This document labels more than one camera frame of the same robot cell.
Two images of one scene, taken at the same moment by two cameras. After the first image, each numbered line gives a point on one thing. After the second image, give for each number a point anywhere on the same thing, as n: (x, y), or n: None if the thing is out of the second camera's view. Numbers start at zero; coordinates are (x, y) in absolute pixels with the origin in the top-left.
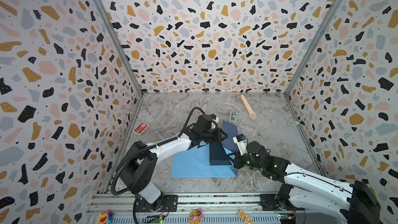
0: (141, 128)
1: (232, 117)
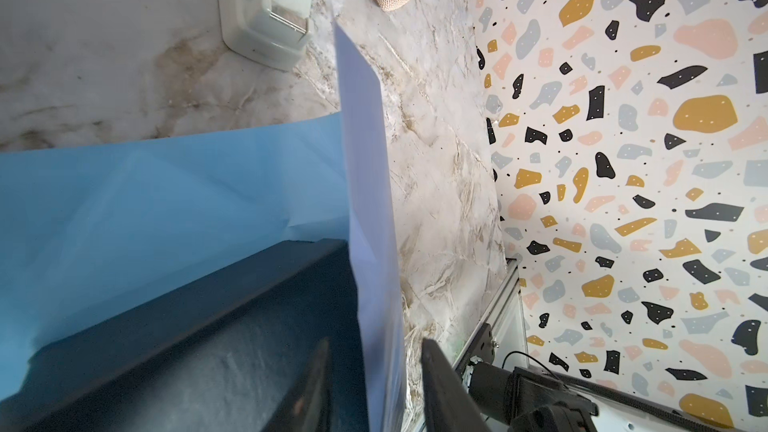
0: None
1: (266, 2)
